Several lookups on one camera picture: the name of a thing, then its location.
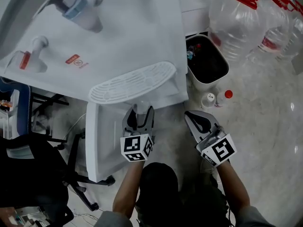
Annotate small red-capped bottle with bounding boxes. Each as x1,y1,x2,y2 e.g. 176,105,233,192
214,89,233,108

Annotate white power cord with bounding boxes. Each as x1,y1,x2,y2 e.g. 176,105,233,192
63,112,87,139

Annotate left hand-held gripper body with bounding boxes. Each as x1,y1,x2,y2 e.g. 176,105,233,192
119,126,156,163

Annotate person's dark trousers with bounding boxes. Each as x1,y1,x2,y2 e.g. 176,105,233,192
135,162,232,227

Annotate person's right forearm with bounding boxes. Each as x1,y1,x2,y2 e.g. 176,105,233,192
216,159,251,214

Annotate white chair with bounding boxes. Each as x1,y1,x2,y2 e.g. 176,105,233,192
0,88,21,140

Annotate person's gray shirt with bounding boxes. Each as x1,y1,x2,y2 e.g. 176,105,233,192
94,205,278,227

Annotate red dispenser tap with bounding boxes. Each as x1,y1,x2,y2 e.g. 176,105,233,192
18,35,50,72

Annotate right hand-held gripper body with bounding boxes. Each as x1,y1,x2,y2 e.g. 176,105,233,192
195,125,238,167

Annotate white drip tray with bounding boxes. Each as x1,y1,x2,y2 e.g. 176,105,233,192
88,60,178,104

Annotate black office chair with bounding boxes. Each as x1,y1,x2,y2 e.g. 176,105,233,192
0,131,116,227

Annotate clear plastic cup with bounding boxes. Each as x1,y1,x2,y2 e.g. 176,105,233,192
132,100,152,115

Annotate person's left forearm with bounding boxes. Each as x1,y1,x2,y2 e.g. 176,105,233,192
112,160,145,219

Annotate large clear water bottle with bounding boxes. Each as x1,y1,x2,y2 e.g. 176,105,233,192
207,0,267,67
246,0,298,62
276,0,303,62

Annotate blue dispenser tap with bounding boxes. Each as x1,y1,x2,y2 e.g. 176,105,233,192
62,0,104,32

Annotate white trash bin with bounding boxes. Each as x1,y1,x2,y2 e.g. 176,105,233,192
185,34,230,92

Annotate small white-capped bottle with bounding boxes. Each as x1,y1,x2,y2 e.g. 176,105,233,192
200,92,216,109

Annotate white water dispenser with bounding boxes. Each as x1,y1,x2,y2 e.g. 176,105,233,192
0,0,190,110

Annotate blue office chair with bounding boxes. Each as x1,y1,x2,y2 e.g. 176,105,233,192
0,76,70,143

